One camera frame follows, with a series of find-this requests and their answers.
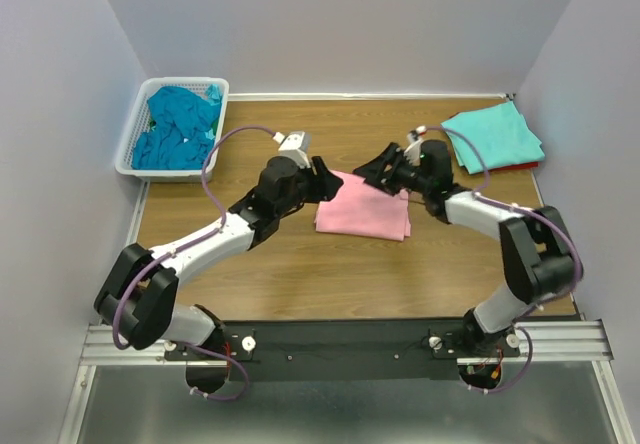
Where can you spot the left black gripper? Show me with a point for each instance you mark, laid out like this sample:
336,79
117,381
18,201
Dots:
325,184

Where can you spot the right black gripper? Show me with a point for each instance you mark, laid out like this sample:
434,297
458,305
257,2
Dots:
384,182

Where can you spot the pink t shirt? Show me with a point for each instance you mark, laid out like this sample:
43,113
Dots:
361,210

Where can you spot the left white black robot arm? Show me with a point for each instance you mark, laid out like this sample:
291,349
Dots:
138,298

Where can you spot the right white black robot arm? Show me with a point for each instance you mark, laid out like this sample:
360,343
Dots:
540,262

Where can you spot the light teal cloth in basket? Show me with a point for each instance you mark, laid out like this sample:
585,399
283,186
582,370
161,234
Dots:
214,95

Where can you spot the folded red t shirt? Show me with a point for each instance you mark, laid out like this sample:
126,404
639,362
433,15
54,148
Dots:
514,167

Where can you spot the blue t shirt in basket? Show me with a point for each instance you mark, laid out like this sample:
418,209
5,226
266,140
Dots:
182,131

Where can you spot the white plastic basket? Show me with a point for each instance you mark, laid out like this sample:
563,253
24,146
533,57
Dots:
138,122

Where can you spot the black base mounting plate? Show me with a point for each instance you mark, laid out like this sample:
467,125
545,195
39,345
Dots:
341,350

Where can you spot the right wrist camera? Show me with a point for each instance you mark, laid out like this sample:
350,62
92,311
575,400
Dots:
412,151

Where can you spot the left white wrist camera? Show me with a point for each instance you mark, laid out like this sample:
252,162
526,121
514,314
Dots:
294,147

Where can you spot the aluminium frame rail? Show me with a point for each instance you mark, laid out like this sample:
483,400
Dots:
99,350

